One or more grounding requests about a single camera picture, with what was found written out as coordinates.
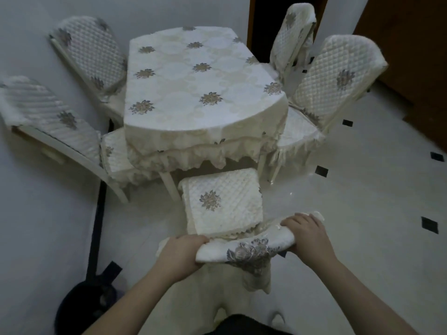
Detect brown wooden door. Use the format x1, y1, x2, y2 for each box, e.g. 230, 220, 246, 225
353, 0, 447, 153

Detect quilted floral seat cushion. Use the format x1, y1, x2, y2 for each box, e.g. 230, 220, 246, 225
178, 168, 264, 239

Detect person's left hand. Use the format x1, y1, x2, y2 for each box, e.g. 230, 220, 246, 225
153, 234, 210, 285

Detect person's left forearm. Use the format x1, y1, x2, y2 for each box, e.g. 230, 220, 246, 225
82, 267, 187, 335

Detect person's right hand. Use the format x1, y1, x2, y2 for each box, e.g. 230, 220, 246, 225
280, 213, 338, 270

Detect cream floral lace tablecloth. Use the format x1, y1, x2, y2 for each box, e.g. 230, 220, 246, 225
123, 26, 290, 172

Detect person's black shorts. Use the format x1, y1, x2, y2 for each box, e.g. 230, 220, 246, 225
205, 313, 295, 335

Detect brown door frame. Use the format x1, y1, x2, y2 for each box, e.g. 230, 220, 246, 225
247, 0, 258, 50

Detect person's right forearm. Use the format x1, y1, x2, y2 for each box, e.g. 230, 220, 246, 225
301, 256, 420, 335

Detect white chair with quilted cover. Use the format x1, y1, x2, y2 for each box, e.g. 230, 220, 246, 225
269, 3, 317, 82
0, 75, 159, 205
267, 35, 389, 184
48, 15, 128, 127

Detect black bag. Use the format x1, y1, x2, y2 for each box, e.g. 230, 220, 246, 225
54, 261, 123, 335

